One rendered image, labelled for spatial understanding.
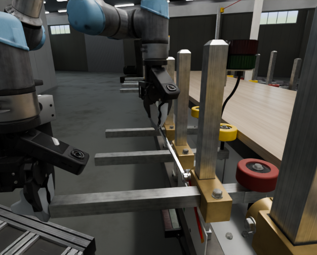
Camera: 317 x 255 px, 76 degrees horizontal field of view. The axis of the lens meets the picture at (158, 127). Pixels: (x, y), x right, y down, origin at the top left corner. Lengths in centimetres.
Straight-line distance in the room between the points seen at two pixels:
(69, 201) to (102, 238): 113
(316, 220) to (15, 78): 39
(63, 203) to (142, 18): 47
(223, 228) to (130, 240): 89
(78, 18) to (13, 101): 25
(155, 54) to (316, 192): 48
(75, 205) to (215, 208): 26
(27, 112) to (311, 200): 37
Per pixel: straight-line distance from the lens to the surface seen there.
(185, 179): 50
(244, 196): 48
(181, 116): 66
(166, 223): 60
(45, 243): 135
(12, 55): 36
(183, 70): 64
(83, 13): 52
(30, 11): 92
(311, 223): 23
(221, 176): 93
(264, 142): 63
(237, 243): 71
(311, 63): 20
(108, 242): 153
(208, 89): 40
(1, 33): 36
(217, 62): 40
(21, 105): 37
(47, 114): 80
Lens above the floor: 112
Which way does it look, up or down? 19 degrees down
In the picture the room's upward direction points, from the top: straight up
